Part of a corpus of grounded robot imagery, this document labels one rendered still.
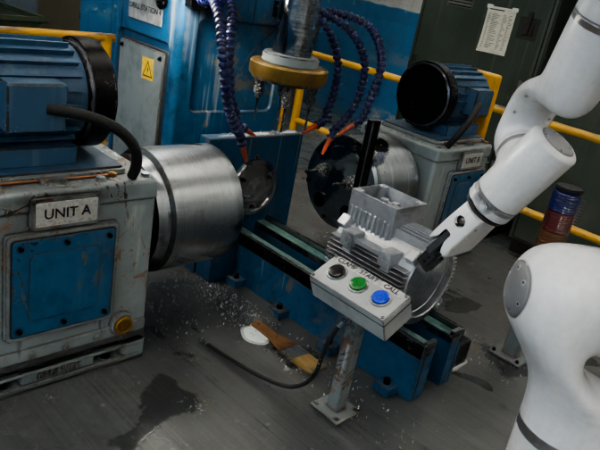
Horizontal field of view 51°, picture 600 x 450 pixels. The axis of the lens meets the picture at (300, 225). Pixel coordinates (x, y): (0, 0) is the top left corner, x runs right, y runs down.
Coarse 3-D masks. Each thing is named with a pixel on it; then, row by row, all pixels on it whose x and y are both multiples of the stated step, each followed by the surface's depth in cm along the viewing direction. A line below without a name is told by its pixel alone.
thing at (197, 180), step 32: (128, 160) 122; (160, 160) 120; (192, 160) 125; (224, 160) 129; (160, 192) 117; (192, 192) 121; (224, 192) 126; (160, 224) 117; (192, 224) 121; (224, 224) 127; (160, 256) 122; (192, 256) 127
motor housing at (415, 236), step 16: (352, 224) 131; (416, 224) 128; (336, 240) 129; (368, 240) 127; (400, 240) 124; (416, 240) 121; (432, 240) 121; (352, 256) 128; (368, 256) 124; (384, 272) 121; (400, 272) 120; (416, 272) 136; (432, 272) 133; (448, 272) 130; (400, 288) 120; (416, 288) 134; (432, 288) 132; (416, 304) 131; (432, 304) 130; (416, 320) 128
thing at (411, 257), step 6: (342, 216) 130; (348, 216) 130; (342, 222) 129; (348, 222) 130; (408, 252) 119; (414, 252) 119; (420, 252) 118; (408, 258) 118; (414, 258) 118; (414, 264) 119; (438, 300) 131
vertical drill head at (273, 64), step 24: (288, 0) 136; (312, 0) 136; (288, 24) 137; (312, 24) 139; (288, 48) 139; (264, 72) 138; (288, 72) 136; (312, 72) 138; (288, 96) 140; (312, 96) 146
